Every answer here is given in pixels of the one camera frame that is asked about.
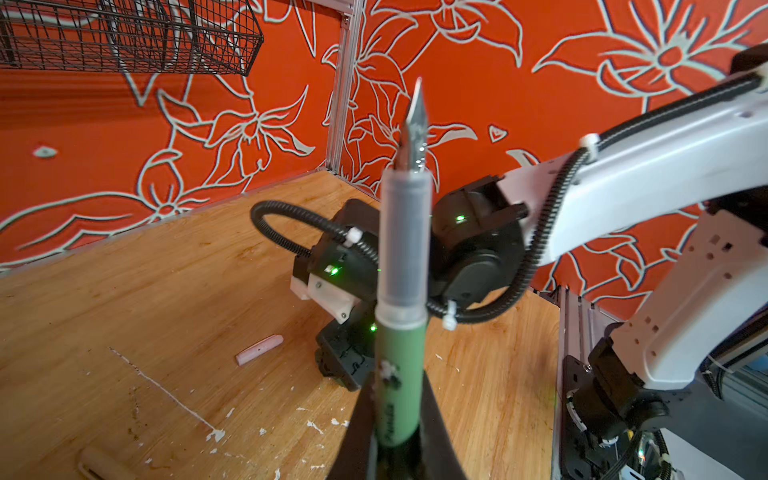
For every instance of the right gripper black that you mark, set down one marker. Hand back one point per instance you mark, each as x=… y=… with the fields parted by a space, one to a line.
x=345 y=351

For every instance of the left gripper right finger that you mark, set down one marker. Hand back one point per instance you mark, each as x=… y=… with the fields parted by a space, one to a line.
x=438 y=458

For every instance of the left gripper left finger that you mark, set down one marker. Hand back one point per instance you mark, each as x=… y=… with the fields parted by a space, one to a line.
x=357 y=455

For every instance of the green pen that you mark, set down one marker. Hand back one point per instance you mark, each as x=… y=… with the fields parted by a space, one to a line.
x=402 y=285

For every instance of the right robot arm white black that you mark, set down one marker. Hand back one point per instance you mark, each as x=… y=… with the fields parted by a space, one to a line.
x=663 y=218

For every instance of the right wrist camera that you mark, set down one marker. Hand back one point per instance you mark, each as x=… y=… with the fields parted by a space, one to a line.
x=335 y=301

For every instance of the black wire basket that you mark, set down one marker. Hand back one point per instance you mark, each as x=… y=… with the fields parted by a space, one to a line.
x=131 y=36

